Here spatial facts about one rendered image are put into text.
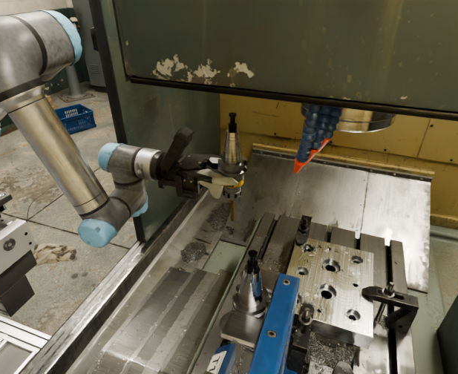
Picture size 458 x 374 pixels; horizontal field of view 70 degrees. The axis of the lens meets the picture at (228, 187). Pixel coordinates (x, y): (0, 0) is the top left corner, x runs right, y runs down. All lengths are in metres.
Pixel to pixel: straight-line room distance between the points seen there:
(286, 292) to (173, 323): 0.62
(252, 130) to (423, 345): 1.19
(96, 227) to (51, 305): 1.64
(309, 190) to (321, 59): 1.45
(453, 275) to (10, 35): 1.75
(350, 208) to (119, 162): 1.15
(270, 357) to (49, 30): 0.72
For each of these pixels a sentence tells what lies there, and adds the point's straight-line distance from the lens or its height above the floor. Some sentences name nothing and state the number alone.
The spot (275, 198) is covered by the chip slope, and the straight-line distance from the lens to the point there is 1.67.
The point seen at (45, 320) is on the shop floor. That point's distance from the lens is 2.32.
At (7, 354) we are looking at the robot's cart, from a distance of 2.00.
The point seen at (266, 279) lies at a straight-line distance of 0.64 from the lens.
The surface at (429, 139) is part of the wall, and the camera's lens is 1.75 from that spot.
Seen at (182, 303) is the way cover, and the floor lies 0.73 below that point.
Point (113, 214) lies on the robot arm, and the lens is 0.79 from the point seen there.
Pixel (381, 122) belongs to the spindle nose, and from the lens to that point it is 0.57.
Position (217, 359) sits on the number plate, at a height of 0.94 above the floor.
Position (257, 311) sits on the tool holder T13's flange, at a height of 1.22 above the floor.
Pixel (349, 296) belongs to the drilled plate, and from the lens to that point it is 0.95.
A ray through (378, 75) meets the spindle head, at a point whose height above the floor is 1.63.
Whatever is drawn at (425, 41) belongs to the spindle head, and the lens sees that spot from 0.27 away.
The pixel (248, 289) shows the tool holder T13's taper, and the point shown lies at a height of 1.26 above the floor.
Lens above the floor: 1.70
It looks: 33 degrees down
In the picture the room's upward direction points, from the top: straight up
